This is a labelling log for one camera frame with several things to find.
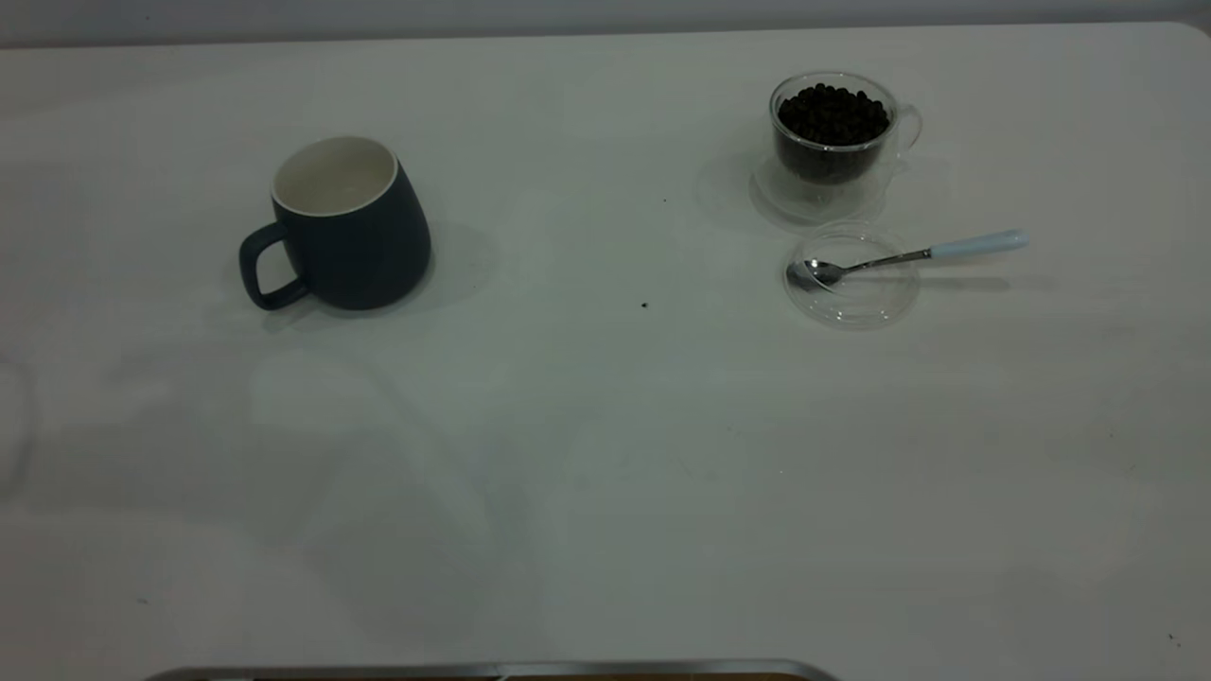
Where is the dark grey ceramic mug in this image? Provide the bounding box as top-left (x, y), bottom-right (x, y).
top-left (238, 135), bottom-right (433, 312)

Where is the metal spoon light blue handle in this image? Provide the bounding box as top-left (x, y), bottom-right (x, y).
top-left (787, 230), bottom-right (1030, 292)

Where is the clear glass lid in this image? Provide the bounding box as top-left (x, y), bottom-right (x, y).
top-left (783, 220), bottom-right (921, 330)

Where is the dark coffee beans pile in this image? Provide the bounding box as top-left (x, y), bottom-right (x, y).
top-left (776, 83), bottom-right (892, 185)

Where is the clear glass saucer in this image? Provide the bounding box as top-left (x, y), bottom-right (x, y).
top-left (752, 156), bottom-right (896, 226)

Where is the clear glass handled cup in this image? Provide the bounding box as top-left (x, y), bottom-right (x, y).
top-left (768, 72), bottom-right (922, 201)

